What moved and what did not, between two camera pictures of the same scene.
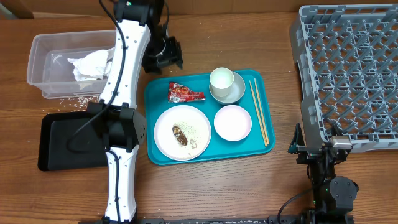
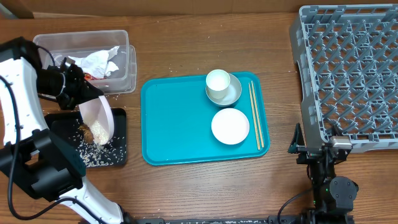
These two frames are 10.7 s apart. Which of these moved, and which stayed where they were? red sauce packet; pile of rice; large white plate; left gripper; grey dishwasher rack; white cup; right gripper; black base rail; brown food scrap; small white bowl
Moved: left gripper; white cup; red sauce packet; small white bowl; pile of rice; brown food scrap; large white plate
Stayed: black base rail; grey dishwasher rack; right gripper
